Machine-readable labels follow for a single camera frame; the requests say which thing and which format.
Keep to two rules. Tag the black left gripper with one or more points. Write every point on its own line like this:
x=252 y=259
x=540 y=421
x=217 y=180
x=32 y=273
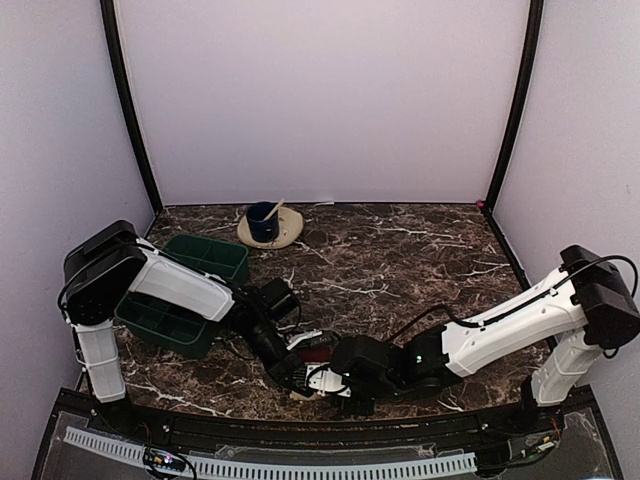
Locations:
x=286 y=367

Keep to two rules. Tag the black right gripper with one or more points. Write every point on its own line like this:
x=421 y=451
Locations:
x=359 y=409

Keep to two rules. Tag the green plastic divided tray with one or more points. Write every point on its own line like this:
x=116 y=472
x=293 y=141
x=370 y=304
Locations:
x=179 y=305

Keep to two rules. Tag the striped brown red sock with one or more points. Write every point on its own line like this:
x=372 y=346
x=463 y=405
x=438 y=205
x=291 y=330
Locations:
x=315 y=355

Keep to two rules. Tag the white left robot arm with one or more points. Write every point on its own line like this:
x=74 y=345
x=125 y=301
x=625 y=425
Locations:
x=116 y=262

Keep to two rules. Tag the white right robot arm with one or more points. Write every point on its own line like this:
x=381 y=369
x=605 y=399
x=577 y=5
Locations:
x=584 y=303

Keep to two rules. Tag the dark blue cup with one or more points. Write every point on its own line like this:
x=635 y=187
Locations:
x=262 y=229

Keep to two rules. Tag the wooden stick in cup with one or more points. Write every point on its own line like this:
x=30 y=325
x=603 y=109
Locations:
x=274 y=210

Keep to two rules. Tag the small circuit board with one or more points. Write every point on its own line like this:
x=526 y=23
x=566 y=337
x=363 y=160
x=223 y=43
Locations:
x=160 y=460

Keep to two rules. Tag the black front rail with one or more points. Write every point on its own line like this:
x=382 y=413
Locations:
x=205 y=432

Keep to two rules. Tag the white slotted cable duct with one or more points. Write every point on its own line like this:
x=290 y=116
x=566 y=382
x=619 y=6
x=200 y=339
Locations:
x=241 y=463

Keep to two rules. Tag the black left frame post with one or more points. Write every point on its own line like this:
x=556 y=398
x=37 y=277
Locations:
x=124 y=92

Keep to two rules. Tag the black frame post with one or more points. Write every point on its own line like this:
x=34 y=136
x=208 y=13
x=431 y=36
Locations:
x=124 y=92
x=525 y=71

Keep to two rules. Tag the black right frame post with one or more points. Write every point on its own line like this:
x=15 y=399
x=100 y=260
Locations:
x=525 y=71

